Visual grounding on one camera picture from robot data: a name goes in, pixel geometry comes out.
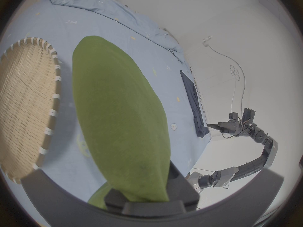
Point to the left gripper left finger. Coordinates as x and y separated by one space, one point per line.
113 196

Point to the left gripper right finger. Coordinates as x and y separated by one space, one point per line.
182 188

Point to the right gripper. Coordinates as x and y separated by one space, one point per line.
229 127

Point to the green shorts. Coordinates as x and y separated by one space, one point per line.
118 107

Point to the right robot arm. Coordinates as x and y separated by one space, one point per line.
269 148

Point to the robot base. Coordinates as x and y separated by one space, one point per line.
195 180

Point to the dark blue garment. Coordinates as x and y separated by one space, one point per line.
193 100

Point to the bed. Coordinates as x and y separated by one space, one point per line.
156 89

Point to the round woven basket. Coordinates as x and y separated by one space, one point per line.
26 107

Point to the pale blue quilt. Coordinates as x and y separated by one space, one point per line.
113 5

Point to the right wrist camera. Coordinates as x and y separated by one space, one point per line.
233 116

